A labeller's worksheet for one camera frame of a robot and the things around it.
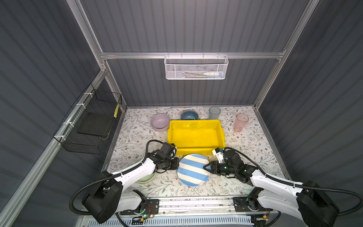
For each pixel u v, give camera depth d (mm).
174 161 756
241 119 912
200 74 918
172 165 753
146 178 787
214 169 722
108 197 408
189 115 1123
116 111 828
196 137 1000
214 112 991
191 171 821
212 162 740
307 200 416
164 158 667
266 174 549
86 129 716
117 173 460
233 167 652
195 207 750
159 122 1073
